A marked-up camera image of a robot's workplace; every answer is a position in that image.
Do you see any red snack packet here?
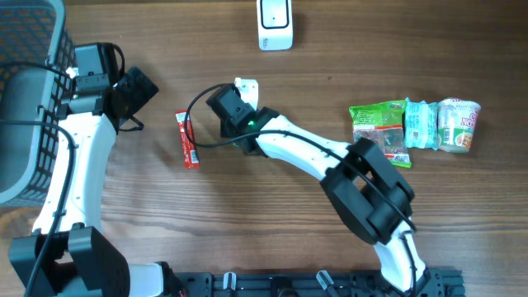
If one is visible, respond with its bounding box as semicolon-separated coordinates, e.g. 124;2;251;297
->
175;111;200;169

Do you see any green snack packet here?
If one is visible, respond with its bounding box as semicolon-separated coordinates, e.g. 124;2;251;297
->
349;100;412;168

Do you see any light blue snack packet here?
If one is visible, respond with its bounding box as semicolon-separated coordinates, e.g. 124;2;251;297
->
404;97;438;150

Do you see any cup noodles container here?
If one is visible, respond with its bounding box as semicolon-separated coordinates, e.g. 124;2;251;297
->
437;98;481;153

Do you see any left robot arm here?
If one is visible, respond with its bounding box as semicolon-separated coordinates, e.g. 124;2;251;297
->
9;43;166;296

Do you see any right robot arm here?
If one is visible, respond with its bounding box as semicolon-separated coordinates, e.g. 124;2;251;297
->
206;84;427;295

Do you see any white barcode scanner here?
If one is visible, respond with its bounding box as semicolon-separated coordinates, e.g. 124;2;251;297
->
256;0;294;51

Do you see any grey plastic shopping basket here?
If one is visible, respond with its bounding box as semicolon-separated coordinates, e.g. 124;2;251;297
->
1;0;76;207

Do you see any left camera black cable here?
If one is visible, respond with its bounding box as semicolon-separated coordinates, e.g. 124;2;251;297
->
0;60;79;297

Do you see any camera black cable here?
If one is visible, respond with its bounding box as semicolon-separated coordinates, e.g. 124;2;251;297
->
182;82;418;296
0;60;79;297

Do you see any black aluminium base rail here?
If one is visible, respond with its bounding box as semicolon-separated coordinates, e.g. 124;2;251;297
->
168;268;466;297

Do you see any right camera black cable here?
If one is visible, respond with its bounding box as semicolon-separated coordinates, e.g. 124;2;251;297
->
182;82;418;296

